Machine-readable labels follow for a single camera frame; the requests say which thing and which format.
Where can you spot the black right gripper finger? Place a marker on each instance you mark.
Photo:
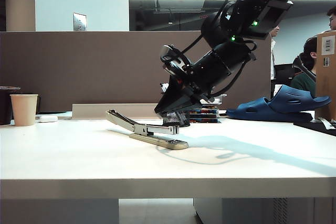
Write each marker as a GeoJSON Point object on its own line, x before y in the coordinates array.
{"type": "Point", "coordinates": [197, 104]}
{"type": "Point", "coordinates": [170, 100]}

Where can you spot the black round container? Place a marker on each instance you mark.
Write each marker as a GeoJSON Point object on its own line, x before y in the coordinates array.
{"type": "Point", "coordinates": [4, 106]}

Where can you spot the black monitor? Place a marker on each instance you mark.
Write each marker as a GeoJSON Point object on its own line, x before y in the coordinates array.
{"type": "Point", "coordinates": [283, 73]}

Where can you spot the black office chair headrest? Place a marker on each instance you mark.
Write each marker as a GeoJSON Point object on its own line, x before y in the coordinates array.
{"type": "Point", "coordinates": [299, 64]}

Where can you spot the black desk mat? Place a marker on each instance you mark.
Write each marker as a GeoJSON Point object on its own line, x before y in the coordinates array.
{"type": "Point", "coordinates": [315, 127]}

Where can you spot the clear plastic document tray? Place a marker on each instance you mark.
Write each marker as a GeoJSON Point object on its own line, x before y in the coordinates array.
{"type": "Point", "coordinates": [219, 99]}

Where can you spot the brown cardboard box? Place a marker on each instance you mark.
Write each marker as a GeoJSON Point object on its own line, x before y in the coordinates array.
{"type": "Point", "coordinates": [326, 82]}

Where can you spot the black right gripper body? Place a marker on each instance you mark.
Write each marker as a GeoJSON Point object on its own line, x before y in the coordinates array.
{"type": "Point", "coordinates": [207, 73]}

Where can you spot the standing man in white shirt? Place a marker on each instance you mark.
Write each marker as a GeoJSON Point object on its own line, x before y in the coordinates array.
{"type": "Point", "coordinates": [273, 51]}

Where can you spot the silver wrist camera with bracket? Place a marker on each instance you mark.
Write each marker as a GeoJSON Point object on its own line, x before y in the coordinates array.
{"type": "Point", "coordinates": [174, 60]}

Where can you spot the black mesh pen holder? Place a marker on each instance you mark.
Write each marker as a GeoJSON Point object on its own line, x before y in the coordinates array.
{"type": "Point", "coordinates": [174, 119]}

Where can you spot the seated person in green top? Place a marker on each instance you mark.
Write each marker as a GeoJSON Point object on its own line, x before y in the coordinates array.
{"type": "Point", "coordinates": [305, 85]}

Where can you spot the silver packet on mat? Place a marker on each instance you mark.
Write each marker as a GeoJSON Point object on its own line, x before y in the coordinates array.
{"type": "Point", "coordinates": [326, 123]}

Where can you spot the metal wall switch plate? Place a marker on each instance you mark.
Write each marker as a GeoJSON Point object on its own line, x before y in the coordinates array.
{"type": "Point", "coordinates": [79, 22]}

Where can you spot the colourful printed book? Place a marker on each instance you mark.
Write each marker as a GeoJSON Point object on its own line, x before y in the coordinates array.
{"type": "Point", "coordinates": [204, 114]}
{"type": "Point", "coordinates": [210, 108]}
{"type": "Point", "coordinates": [204, 121]}

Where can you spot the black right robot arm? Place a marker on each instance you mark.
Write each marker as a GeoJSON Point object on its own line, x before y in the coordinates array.
{"type": "Point", "coordinates": [252, 1]}

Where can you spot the beige paper cup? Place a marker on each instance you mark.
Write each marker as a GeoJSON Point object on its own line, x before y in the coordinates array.
{"type": "Point", "coordinates": [23, 110]}

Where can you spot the beige long-reach stapler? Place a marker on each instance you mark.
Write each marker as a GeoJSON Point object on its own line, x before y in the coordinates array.
{"type": "Point", "coordinates": [155, 130]}

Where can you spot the man with glasses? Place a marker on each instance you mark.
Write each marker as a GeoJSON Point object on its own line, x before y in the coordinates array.
{"type": "Point", "coordinates": [333, 18]}

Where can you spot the brown desk partition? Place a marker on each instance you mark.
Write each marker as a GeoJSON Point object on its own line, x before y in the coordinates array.
{"type": "Point", "coordinates": [105, 64]}

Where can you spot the small white eraser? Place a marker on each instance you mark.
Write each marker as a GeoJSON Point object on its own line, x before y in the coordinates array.
{"type": "Point", "coordinates": [48, 119]}

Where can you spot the blue foam slipper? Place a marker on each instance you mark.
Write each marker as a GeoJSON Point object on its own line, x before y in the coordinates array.
{"type": "Point", "coordinates": [252, 112]}
{"type": "Point", "coordinates": [288, 98]}

